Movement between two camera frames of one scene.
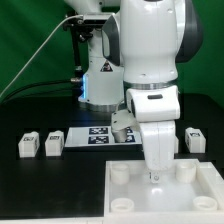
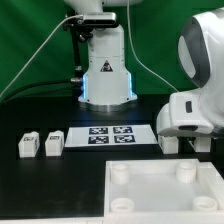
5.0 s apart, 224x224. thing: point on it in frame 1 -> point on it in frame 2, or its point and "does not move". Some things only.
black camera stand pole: (77, 82) does not move
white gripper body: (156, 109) -> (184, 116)
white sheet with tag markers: (99, 136) does not move
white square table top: (191, 189) does not move
